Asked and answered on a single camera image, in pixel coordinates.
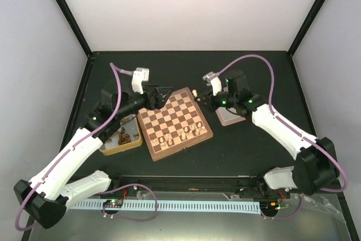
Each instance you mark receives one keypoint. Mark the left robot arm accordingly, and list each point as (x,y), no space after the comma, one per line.
(47,196)

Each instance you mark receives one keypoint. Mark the right circuit board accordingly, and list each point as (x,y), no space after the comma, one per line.
(274,205)

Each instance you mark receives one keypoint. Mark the white slotted cable duct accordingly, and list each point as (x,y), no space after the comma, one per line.
(248,207)

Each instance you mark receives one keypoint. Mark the left circuit board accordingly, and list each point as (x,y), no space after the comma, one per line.
(113,203)

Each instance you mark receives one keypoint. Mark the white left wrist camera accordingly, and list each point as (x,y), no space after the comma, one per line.
(140,75)

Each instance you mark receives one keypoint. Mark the gold tin tray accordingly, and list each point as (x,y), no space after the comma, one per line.
(110,149)

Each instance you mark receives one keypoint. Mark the dark chess pieces pile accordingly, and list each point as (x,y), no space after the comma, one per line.
(127,133)

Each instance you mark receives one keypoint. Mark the silver pink tin tray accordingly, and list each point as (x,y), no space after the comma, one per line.
(228,116)

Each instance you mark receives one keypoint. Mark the circuit board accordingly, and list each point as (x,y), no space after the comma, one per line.
(274,205)
(113,203)

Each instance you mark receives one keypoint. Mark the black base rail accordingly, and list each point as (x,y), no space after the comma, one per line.
(251,187)

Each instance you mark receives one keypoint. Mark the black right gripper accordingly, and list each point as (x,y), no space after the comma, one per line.
(209,100)

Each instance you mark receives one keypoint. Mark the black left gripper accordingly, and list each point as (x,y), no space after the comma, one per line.
(159,103)

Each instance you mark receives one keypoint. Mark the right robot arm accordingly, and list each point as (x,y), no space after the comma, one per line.
(313,169)

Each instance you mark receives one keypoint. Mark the wooden chess board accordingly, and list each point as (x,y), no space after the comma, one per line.
(180,112)

